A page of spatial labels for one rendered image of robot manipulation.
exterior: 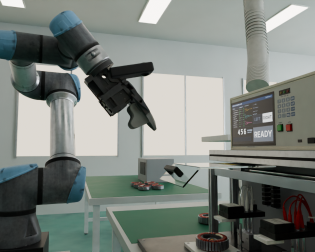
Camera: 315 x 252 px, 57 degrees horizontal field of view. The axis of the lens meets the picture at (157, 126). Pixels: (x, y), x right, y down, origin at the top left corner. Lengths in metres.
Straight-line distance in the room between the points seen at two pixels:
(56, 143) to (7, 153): 4.49
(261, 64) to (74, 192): 1.71
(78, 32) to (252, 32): 1.91
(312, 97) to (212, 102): 5.32
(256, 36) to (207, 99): 3.75
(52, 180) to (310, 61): 7.27
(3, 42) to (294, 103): 0.79
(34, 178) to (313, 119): 0.80
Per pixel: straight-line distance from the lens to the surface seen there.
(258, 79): 2.18
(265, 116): 1.00
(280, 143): 0.95
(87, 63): 0.73
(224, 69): 6.42
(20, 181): 0.95
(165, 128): 5.69
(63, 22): 0.76
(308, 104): 0.87
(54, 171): 0.97
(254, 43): 2.43
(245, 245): 1.15
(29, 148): 5.47
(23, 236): 0.97
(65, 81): 1.19
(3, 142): 5.54
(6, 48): 0.84
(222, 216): 1.10
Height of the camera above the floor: 1.12
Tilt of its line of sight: 5 degrees up
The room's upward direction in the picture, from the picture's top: straight up
